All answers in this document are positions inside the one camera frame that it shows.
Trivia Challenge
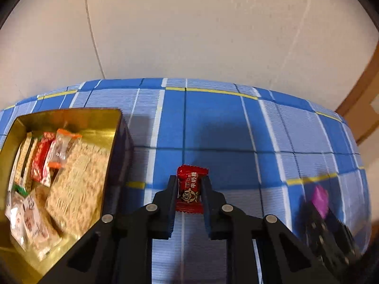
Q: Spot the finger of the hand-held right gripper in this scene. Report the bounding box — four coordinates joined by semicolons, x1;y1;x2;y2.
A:
302;202;363;269

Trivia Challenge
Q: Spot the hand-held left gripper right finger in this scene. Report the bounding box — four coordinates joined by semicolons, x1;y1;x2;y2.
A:
201;176;339;284

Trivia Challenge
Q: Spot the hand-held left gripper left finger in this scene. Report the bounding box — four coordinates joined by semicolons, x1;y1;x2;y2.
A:
38;175;180;284

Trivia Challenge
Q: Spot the small red candy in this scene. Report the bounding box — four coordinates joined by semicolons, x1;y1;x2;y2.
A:
175;164;209;214

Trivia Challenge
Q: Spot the purple candy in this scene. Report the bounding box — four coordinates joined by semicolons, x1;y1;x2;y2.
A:
308;185;329;218

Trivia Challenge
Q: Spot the large clear cracker packet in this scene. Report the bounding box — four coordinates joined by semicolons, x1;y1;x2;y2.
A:
44;142;111;235

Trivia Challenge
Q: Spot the gold-lined metal tin box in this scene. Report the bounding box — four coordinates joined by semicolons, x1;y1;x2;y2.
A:
0;108;134;281

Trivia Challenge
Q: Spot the clear orange-edged snack packet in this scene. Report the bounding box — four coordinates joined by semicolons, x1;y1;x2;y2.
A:
47;129;83;169

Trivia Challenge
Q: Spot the white pink floral snack packet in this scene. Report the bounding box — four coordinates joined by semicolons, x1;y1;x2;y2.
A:
42;154;58;187

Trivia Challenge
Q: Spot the beige cracker packet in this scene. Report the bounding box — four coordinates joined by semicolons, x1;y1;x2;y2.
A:
22;188;63;261

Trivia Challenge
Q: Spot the red snack packet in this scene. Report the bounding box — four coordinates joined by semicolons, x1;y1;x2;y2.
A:
31;132;57;184

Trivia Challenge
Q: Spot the green-edged striped cracker packet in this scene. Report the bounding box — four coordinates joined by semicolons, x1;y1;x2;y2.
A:
12;133;37;194

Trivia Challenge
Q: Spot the white round snack packet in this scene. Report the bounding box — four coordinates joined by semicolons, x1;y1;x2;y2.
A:
4;194;30;250

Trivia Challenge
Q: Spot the blue plaid tablecloth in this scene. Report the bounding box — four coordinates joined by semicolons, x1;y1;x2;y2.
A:
0;78;372;284

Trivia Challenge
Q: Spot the wooden door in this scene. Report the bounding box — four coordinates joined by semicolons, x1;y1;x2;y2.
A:
334;50;379;145

